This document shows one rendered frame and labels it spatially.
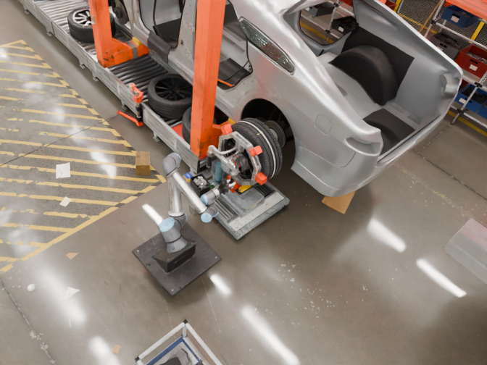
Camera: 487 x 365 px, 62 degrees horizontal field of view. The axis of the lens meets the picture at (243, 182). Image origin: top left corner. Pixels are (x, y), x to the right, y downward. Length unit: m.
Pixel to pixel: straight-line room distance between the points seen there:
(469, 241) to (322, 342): 2.95
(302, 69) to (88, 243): 2.69
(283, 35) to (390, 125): 1.73
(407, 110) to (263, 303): 2.82
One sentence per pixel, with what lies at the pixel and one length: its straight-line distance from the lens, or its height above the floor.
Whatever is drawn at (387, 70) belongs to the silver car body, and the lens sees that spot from 5.13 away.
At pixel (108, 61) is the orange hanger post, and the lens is 5.66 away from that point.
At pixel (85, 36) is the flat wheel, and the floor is 0.38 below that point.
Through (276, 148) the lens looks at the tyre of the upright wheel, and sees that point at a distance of 3.90.
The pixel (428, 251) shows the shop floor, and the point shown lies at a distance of 5.17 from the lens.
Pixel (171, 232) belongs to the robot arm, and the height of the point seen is 0.60.
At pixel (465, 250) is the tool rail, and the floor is 2.78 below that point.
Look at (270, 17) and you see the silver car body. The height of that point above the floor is 1.93.
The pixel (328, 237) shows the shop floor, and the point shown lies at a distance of 4.73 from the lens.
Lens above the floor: 3.70
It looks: 48 degrees down
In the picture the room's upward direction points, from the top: 12 degrees clockwise
